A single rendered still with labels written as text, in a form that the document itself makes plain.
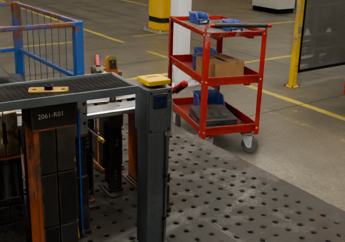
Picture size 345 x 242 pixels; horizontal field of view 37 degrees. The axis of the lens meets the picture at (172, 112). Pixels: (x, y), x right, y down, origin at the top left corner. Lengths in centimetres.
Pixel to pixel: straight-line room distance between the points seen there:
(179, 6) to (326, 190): 266
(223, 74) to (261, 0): 828
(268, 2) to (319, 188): 851
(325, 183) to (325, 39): 279
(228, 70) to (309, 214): 209
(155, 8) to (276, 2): 367
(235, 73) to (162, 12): 494
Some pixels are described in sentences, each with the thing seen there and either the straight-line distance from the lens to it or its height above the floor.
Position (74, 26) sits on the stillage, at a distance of 349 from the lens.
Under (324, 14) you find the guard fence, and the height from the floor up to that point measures 74.
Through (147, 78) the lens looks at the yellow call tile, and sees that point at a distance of 125.
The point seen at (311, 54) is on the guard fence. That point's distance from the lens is 589.
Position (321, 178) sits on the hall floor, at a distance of 360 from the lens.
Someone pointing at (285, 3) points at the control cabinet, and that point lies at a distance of 1162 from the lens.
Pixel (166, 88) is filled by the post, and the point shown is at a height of 114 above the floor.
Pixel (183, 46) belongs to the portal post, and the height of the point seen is 42.
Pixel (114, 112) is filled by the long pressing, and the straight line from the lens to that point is 151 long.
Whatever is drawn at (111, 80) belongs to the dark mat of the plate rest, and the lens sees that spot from 123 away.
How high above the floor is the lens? 148
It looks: 19 degrees down
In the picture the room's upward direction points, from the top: 2 degrees clockwise
